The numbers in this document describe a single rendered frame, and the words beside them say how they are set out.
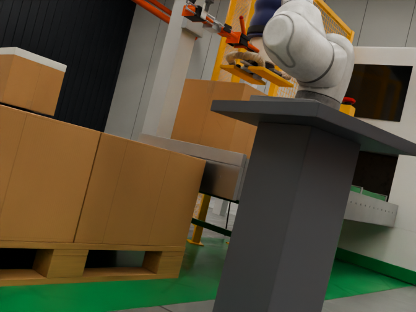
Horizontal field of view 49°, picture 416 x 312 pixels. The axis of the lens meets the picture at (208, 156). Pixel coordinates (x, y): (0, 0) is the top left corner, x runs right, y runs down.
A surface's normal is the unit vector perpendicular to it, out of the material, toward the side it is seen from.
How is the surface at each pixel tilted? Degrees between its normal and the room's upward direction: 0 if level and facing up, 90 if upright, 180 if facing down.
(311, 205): 90
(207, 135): 90
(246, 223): 90
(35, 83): 90
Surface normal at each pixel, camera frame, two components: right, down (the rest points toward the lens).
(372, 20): -0.55, -0.16
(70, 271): 0.75, 0.17
